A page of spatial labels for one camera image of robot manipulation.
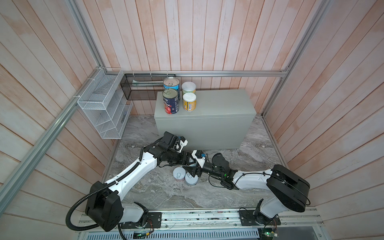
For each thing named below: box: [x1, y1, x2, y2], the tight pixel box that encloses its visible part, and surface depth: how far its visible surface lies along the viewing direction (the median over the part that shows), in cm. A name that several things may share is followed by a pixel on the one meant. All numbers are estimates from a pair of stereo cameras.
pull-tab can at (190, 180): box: [184, 172, 199, 186], surface depth 83 cm
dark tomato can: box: [162, 88, 180, 115], surface depth 70 cm
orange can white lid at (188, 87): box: [181, 81, 197, 95], surface depth 76 cm
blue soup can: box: [163, 76, 181, 101], surface depth 74 cm
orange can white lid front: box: [182, 92, 197, 112], surface depth 73 cm
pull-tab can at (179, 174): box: [172, 166, 186, 183], surface depth 85 cm
